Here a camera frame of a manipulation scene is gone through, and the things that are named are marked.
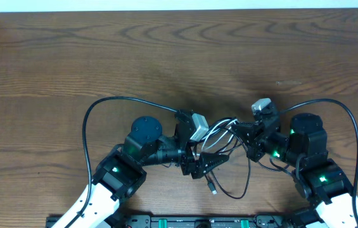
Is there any white cable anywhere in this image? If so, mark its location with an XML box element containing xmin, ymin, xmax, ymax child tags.
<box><xmin>197</xmin><ymin>118</ymin><xmax>240</xmax><ymax>153</ymax></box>

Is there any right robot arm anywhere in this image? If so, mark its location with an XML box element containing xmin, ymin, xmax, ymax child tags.
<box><xmin>233</xmin><ymin>111</ymin><xmax>358</xmax><ymax>227</ymax></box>

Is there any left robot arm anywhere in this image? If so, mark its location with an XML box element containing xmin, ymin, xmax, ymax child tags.
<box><xmin>54</xmin><ymin>111</ymin><xmax>229</xmax><ymax>227</ymax></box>

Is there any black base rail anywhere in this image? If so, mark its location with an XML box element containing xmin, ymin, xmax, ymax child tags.
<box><xmin>45</xmin><ymin>207</ymin><xmax>325</xmax><ymax>228</ymax></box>

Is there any left camera black cable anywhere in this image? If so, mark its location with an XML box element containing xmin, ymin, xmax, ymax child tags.
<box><xmin>61</xmin><ymin>96</ymin><xmax>182</xmax><ymax>228</ymax></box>

